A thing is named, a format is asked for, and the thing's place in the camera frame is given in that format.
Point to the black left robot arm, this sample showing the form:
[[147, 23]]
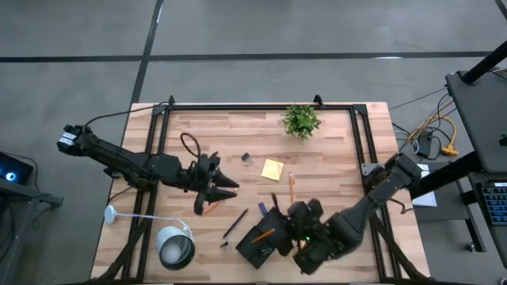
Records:
[[119, 156]]

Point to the white paper sheet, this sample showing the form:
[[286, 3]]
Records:
[[425, 200]]

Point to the small green potted plant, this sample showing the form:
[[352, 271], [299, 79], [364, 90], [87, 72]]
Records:
[[301, 120]]

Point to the black overhead camera stand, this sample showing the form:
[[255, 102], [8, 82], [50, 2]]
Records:
[[485, 63]]

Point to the small blue eraser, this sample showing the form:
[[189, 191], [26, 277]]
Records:
[[263, 208]]

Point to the grey side table top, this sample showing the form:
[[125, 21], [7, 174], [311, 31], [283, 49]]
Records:
[[483, 118]]

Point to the black binder clip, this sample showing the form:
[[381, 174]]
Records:
[[266, 251], [246, 157]]

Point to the black stand base beam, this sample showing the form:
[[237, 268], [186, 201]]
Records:
[[443, 178]]

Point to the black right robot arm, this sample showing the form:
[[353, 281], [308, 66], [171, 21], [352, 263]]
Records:
[[376, 194]]

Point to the black frame clamp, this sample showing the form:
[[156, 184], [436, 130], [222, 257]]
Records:
[[171, 100], [318, 101]]

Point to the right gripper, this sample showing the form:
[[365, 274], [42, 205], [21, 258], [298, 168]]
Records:
[[313, 229]]

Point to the black aluminium table frame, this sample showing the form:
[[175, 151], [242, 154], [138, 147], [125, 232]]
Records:
[[257, 107]]

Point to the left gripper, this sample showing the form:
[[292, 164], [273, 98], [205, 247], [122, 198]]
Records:
[[200, 174]]

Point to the black mesh desk organizer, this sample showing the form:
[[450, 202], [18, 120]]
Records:
[[249, 246]]

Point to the black pen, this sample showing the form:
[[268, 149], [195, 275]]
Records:
[[235, 223]]

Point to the yellow sticky note pad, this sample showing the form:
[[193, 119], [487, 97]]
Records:
[[272, 170]]

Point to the black power adapter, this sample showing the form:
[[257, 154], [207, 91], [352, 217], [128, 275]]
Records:
[[424, 144]]

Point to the blue-lit black device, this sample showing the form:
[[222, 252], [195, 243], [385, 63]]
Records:
[[16, 170]]

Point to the backlit computer keyboard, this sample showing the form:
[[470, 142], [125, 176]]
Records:
[[495, 202]]

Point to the small black pen cap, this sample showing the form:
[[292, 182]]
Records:
[[224, 244]]

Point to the dark grey desk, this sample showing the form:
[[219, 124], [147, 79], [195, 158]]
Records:
[[499, 237]]

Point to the white desk lamp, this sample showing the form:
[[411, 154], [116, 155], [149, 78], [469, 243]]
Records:
[[174, 247]]

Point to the black caster wheel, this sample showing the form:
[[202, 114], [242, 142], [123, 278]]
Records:
[[470, 247]]

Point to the black side stand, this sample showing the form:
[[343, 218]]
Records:
[[24, 192]]

